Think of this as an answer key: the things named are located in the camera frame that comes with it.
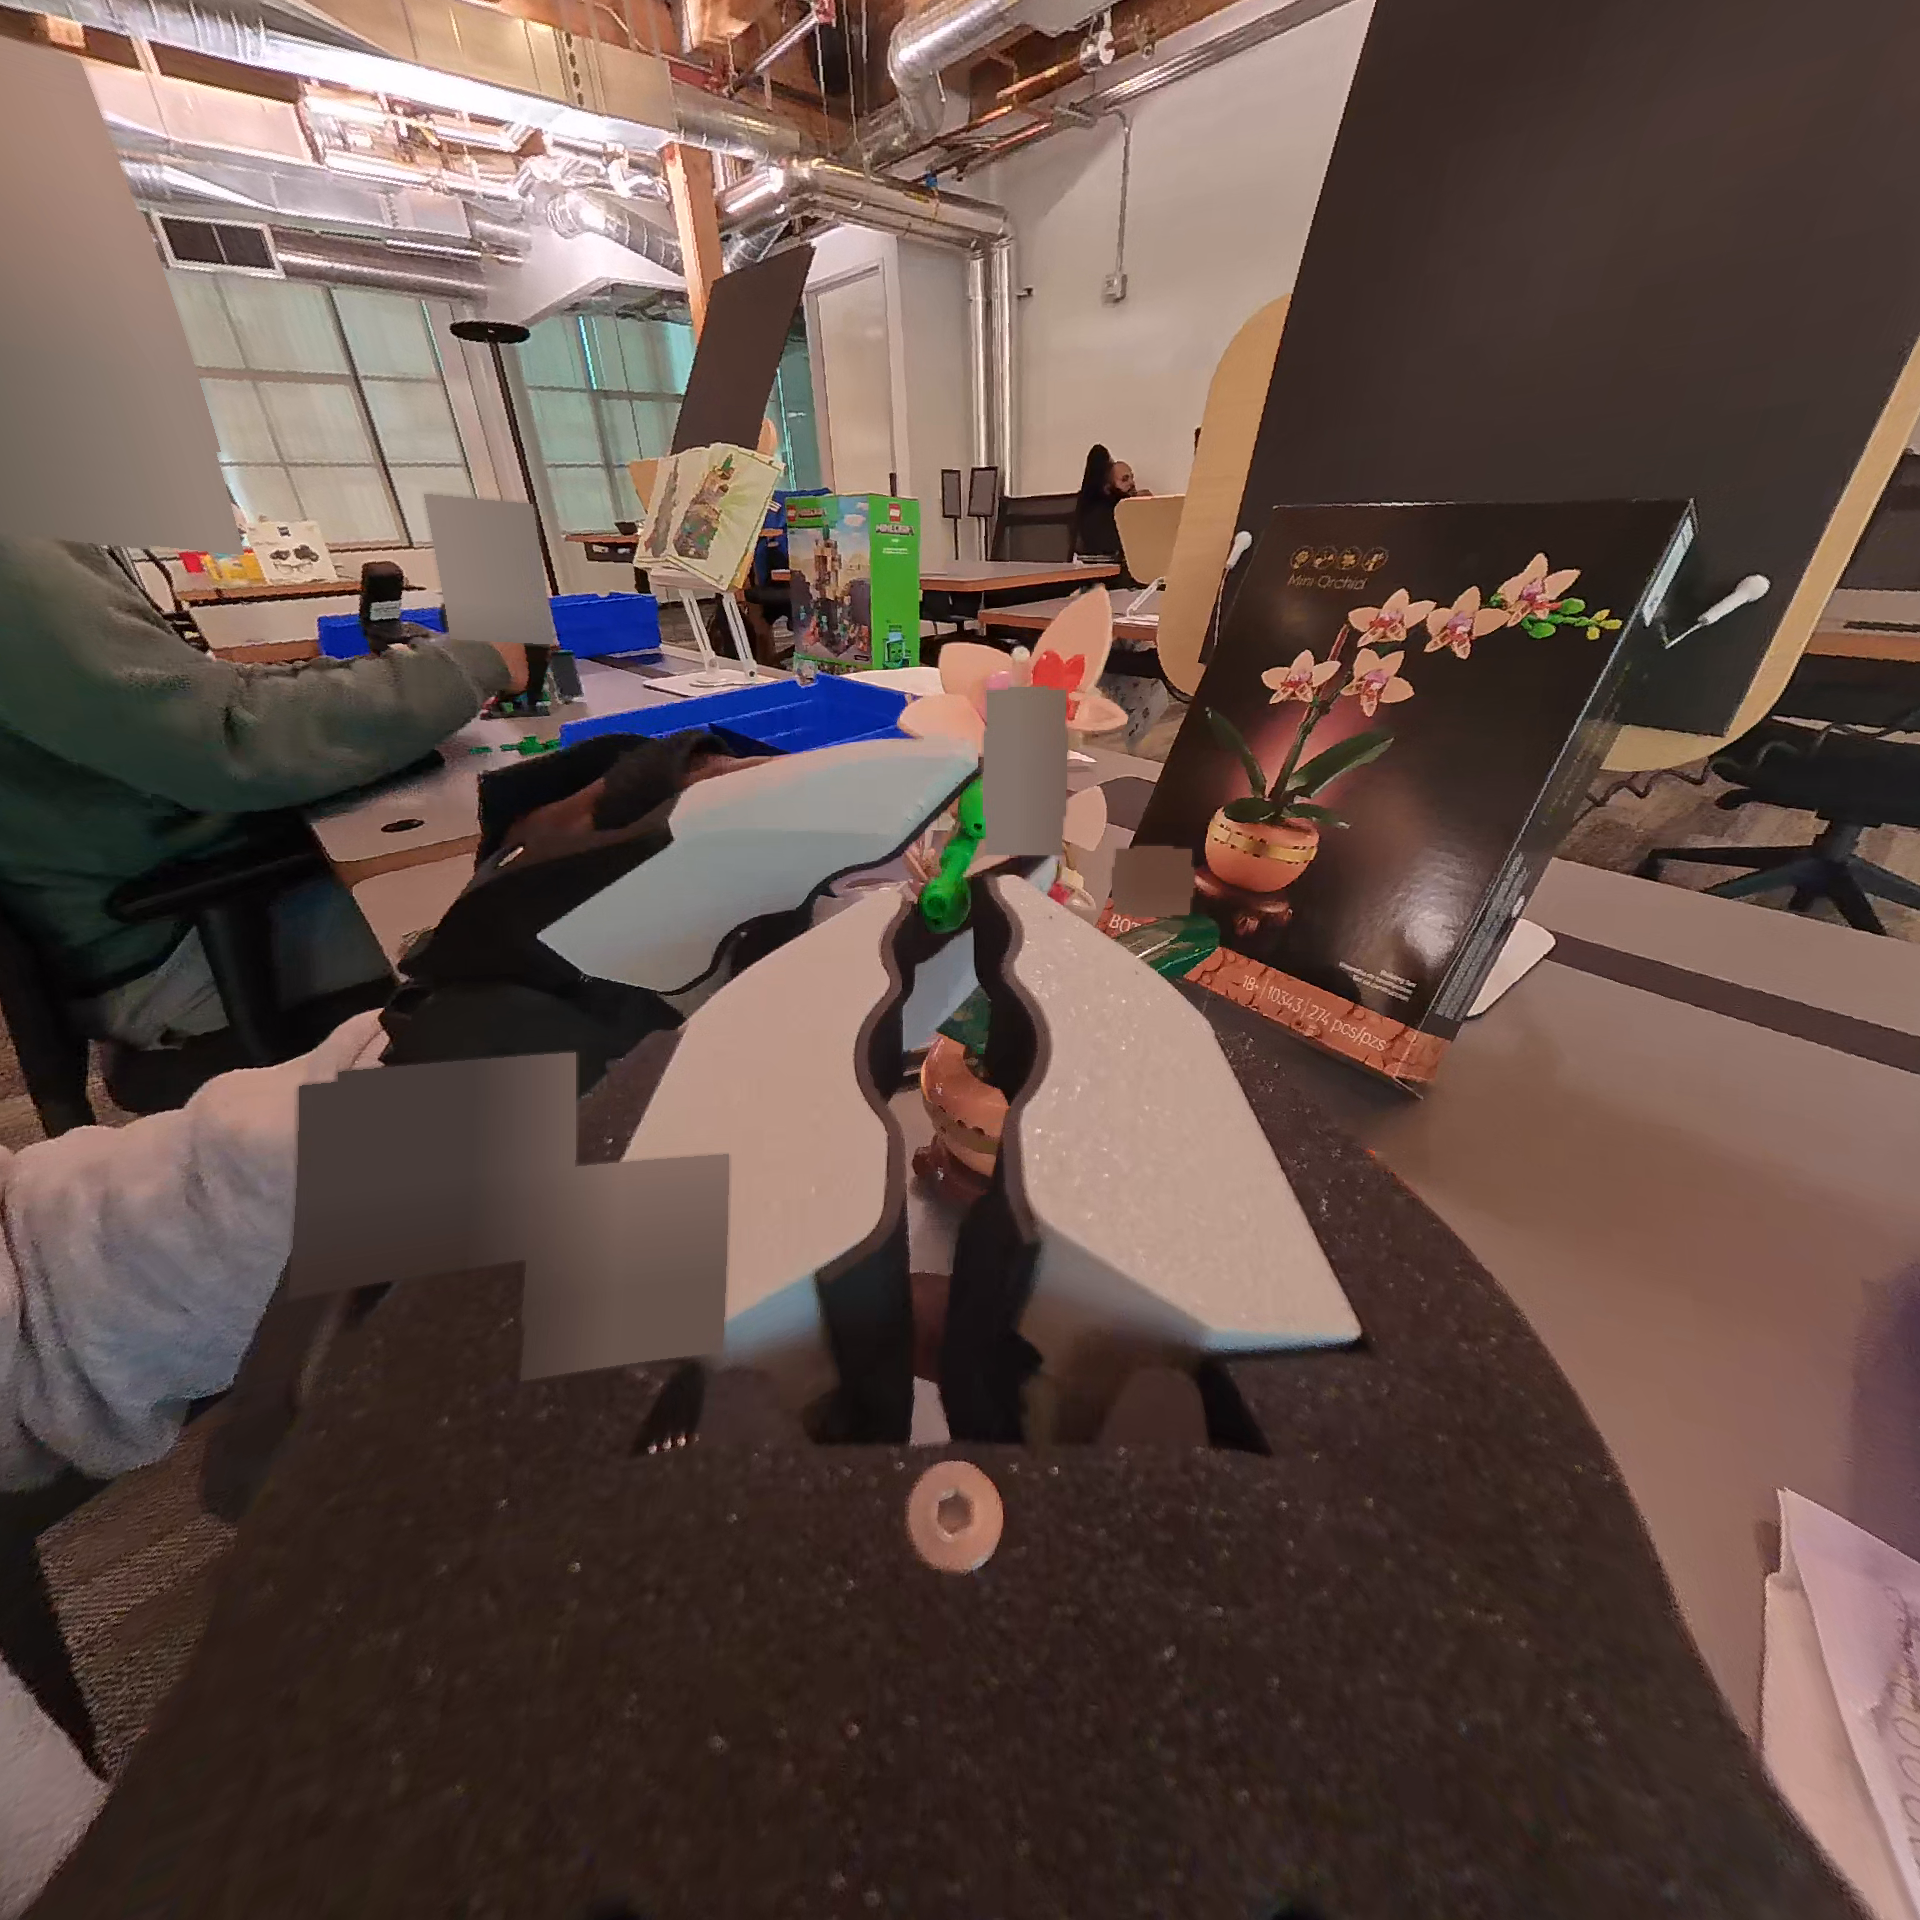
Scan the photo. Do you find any person's light grey sweatshirt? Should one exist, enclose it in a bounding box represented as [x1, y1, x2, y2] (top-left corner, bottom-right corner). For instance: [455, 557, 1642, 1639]
[0, 1649, 110, 1920]

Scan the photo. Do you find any blue plastic bin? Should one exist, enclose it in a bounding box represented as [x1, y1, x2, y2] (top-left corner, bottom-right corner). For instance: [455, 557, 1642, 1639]
[319, 591, 662, 666]
[560, 678, 963, 765]

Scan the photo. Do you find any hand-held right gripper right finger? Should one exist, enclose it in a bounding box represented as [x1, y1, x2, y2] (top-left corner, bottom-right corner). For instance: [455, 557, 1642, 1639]
[948, 867, 1370, 1447]

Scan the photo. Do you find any grey desk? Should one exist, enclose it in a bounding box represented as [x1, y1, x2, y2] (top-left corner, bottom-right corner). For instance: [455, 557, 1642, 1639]
[308, 650, 847, 888]
[355, 811, 1920, 1745]

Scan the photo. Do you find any black floor lamp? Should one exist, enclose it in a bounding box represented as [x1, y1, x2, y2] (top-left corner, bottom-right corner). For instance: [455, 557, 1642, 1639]
[455, 318, 560, 607]

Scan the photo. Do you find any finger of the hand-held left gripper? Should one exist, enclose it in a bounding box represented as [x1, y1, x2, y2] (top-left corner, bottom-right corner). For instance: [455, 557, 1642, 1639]
[895, 932, 986, 1049]
[529, 738, 988, 998]

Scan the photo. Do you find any black orchid set box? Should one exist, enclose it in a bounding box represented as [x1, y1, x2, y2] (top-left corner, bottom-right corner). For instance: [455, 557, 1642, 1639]
[1103, 495, 1699, 1101]

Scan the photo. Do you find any toy brick orchid plant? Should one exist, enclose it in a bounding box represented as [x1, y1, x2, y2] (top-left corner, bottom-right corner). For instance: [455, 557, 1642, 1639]
[895, 586, 1223, 1200]

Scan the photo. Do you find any silver air duct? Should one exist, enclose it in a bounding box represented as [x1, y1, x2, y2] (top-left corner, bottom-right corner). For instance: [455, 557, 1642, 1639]
[123, 80, 1007, 266]

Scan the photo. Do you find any clear booklet stand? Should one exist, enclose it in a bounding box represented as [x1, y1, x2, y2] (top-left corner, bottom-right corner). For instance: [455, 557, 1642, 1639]
[642, 586, 771, 697]

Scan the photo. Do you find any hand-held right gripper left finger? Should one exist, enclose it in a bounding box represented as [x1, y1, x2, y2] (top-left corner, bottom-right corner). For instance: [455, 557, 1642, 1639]
[622, 883, 926, 1447]

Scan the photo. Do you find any wood-edged office table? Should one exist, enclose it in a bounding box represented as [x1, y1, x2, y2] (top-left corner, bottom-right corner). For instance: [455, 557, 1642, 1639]
[919, 557, 1132, 637]

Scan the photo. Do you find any person's left hand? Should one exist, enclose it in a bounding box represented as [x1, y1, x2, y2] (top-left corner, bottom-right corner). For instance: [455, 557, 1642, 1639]
[480, 738, 787, 857]

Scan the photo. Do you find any open instruction booklet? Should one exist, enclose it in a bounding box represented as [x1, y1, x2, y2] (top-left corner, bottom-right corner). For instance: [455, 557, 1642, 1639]
[632, 446, 787, 607]

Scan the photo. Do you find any white box stand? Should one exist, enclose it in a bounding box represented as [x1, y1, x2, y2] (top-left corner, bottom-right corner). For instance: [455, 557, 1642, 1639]
[1461, 918, 1564, 1020]

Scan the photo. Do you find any green toy set box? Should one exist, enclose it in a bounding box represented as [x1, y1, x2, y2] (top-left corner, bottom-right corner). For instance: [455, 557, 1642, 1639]
[787, 495, 926, 669]

